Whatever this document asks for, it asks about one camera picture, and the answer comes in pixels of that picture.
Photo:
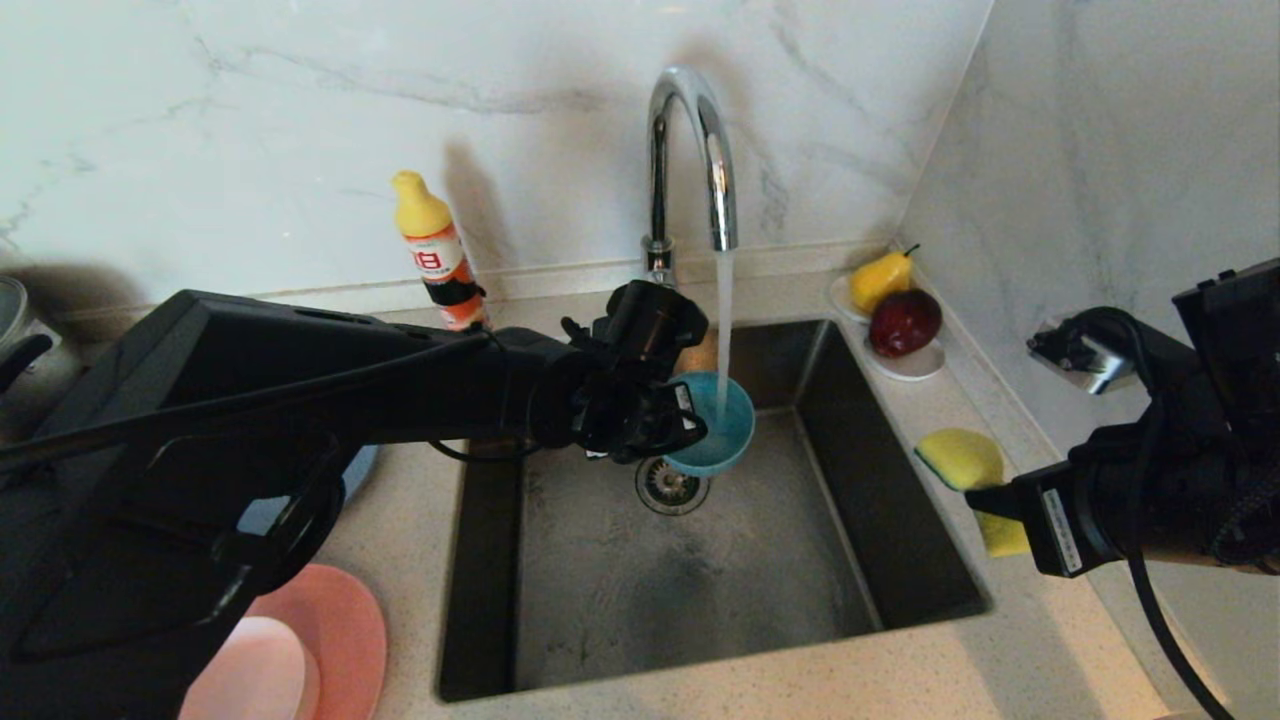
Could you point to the small white fruit dish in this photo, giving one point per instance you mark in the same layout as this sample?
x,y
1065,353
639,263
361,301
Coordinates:
x,y
912,369

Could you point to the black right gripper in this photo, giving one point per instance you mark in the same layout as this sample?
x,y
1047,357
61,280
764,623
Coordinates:
x,y
1120,500

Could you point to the stainless steel sink basin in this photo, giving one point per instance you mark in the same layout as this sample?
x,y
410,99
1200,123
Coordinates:
x,y
650,600

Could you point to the dark red apple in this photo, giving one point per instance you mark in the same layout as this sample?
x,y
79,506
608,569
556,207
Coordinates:
x,y
904,324

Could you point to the teal bowl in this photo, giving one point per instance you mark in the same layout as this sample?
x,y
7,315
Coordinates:
x,y
725,440

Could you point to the chrome gooseneck faucet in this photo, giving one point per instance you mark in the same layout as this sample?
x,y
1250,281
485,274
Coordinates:
x,y
657,180

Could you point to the yellow pear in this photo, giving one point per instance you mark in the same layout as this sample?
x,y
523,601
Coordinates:
x,y
878,281

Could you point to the yellow-capped dish soap bottle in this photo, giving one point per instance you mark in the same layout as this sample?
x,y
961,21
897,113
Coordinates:
x,y
435,250

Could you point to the round metal drain strainer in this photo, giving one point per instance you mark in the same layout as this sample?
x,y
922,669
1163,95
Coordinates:
x,y
672,490

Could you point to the blue plate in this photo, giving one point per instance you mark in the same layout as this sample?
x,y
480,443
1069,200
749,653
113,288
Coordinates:
x,y
362,470

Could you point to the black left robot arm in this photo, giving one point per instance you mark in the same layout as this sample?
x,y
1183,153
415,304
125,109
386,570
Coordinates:
x,y
250,400

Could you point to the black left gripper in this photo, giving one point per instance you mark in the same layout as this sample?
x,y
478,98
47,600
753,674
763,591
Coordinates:
x,y
640,340

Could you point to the yellow fish-shaped sponge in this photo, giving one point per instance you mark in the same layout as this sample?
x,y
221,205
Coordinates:
x,y
960,460

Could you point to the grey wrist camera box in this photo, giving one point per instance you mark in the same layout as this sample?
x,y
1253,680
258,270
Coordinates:
x,y
1085,362

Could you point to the running tap water stream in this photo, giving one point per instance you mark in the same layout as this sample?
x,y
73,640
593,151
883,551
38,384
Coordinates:
x,y
724,320

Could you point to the small pale pink plate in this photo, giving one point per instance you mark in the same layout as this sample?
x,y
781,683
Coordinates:
x,y
260,675

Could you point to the large pink plate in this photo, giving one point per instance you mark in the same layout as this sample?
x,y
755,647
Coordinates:
x,y
340,620

